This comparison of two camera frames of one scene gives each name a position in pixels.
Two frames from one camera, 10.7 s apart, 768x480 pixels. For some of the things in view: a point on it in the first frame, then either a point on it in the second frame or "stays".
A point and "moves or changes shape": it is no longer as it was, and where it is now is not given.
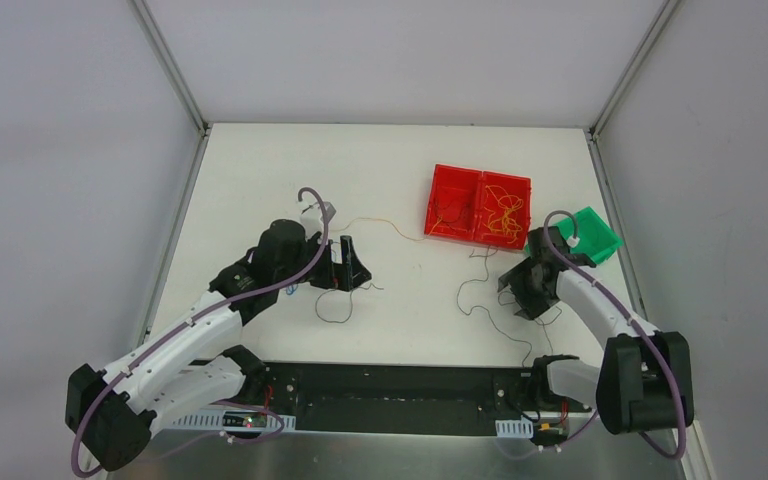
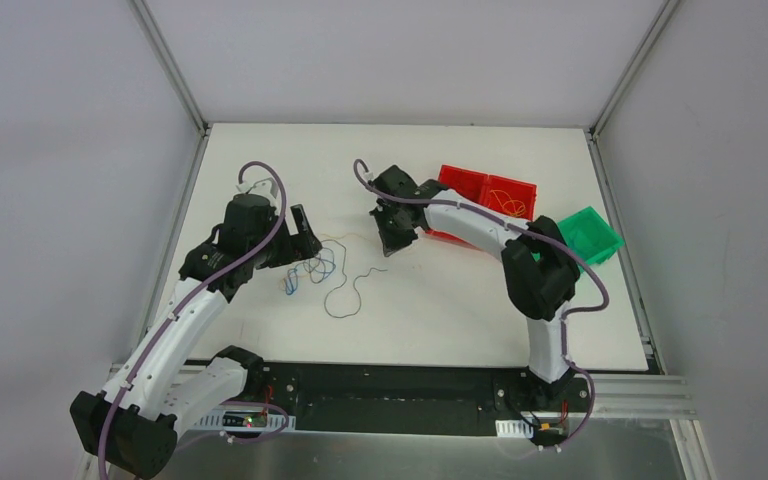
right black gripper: x=531 y=285 to x=393 y=225
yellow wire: x=505 y=219 stays
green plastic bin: x=597 y=240 stays
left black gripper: x=330 y=266 to x=294 y=240
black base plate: x=410 y=398 stays
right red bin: x=504 y=210 stays
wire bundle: x=353 y=297 moves or changes shape
